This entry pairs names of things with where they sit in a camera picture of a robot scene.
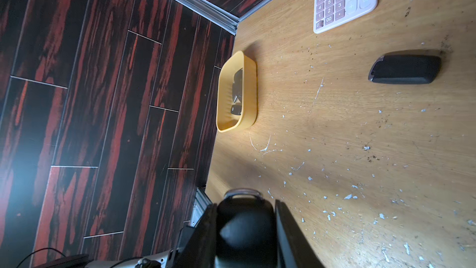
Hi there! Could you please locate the black VW car key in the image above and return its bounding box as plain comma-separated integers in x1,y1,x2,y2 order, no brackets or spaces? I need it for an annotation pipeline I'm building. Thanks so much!
214,188,277,268

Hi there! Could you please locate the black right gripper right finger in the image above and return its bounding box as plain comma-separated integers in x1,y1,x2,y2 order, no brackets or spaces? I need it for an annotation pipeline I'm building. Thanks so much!
275,200,324,268

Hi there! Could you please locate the large black smart key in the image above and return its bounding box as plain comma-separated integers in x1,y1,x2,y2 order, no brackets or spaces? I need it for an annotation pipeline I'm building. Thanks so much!
368,55,442,85

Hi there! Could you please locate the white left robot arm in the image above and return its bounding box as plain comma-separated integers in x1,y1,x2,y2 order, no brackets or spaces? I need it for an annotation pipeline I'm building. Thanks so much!
33,249,176,268

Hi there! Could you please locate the yellow plastic storage box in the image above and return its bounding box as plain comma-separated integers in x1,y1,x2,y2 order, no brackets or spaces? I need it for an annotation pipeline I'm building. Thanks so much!
216,51,257,133

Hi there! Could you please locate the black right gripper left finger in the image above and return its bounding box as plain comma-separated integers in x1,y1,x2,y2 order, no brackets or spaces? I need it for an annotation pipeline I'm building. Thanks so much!
172,203,218,268

